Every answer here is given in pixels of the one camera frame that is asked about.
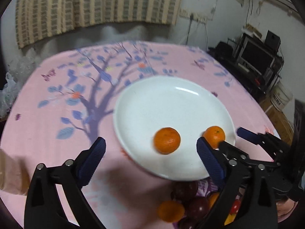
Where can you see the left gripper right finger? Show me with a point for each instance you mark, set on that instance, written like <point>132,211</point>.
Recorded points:
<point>257,209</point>

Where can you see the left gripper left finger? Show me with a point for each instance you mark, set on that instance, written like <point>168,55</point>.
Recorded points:
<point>43,207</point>

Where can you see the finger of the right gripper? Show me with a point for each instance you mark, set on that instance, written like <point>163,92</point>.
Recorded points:
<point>234,153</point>
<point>270,143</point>

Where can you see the red cherry tomato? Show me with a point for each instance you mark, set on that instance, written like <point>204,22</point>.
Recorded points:
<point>235,206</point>

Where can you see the yellow lemon-like fruit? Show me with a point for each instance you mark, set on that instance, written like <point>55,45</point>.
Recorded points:
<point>230,219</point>

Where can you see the small mandarin orange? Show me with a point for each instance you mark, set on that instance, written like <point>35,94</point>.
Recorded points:
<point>214,135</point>

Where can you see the large mandarin orange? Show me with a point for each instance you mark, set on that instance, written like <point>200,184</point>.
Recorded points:
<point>166,140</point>

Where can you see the right hand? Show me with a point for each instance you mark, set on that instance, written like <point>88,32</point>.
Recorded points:
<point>285,208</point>

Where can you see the left hand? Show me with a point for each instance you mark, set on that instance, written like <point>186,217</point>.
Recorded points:
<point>14,177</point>

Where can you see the cardboard box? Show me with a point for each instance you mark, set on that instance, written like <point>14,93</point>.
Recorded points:
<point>281,124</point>

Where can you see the white plastic bucket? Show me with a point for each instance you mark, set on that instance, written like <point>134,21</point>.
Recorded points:
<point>280,96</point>

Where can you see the white oval plate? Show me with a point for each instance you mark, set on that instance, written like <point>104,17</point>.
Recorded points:
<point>151,104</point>

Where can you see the small dark plum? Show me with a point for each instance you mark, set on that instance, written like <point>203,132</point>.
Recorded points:
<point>186,223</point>

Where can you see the dark red plum rear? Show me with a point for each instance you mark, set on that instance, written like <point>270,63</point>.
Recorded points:
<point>184,191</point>

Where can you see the smooth orange fruit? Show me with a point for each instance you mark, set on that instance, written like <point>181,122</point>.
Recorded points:
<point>170,211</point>

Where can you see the black shelf with monitor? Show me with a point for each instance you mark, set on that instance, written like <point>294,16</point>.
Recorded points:
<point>253,63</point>

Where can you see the pink deer print tablecloth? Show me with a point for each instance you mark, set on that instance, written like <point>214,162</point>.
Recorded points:
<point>68,102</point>

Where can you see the clear plastic bag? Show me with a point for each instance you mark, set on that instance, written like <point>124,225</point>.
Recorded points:
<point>16,77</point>

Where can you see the striped beige curtain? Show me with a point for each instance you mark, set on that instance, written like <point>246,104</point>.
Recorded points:
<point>39,19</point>

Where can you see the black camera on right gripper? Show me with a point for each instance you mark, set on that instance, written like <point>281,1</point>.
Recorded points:
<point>298,138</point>

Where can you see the white wall power strip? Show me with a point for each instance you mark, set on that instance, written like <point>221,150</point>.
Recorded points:
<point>196,16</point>

